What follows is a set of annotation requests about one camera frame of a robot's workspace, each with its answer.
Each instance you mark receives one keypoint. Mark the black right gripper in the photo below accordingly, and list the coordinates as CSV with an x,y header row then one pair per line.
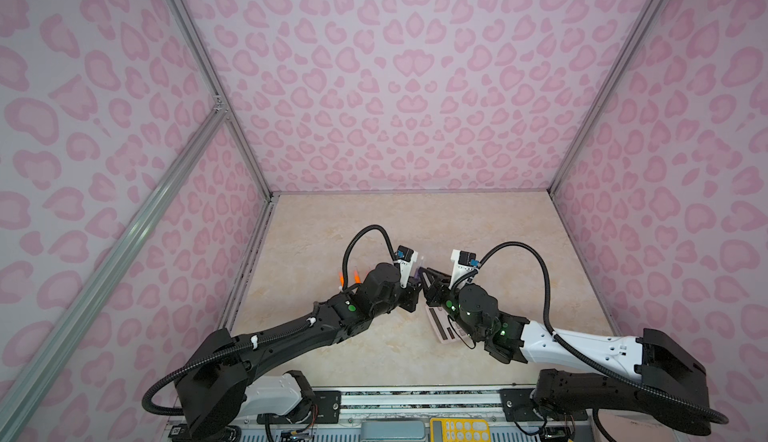
x,y
437,288

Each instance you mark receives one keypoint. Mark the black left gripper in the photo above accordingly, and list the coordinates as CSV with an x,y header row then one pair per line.
x,y
412,292

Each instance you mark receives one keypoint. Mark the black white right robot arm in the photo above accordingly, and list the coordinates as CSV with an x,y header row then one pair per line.
x,y
650,374

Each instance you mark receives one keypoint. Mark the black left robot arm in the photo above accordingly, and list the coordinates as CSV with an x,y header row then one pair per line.
x,y
228,376

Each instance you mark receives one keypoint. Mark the white pink calculator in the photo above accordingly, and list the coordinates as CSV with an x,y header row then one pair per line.
x,y
446,330

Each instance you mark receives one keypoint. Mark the grey metal pencil case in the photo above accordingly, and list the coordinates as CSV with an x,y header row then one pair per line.
x,y
393,431

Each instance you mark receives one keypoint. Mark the yellow calculator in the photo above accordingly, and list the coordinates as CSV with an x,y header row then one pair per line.
x,y
459,430

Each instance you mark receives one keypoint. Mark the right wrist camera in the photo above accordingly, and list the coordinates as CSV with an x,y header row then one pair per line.
x,y
465,266

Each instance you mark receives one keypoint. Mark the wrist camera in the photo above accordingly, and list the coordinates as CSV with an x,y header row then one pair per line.
x,y
405,258
465,266

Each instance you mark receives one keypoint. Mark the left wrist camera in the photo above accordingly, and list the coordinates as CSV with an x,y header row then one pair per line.
x,y
405,258

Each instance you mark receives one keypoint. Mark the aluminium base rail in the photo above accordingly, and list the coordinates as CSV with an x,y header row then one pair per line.
x,y
340,411

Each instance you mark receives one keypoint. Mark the diagonal aluminium frame bar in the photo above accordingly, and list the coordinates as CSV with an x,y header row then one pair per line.
x,y
38,376

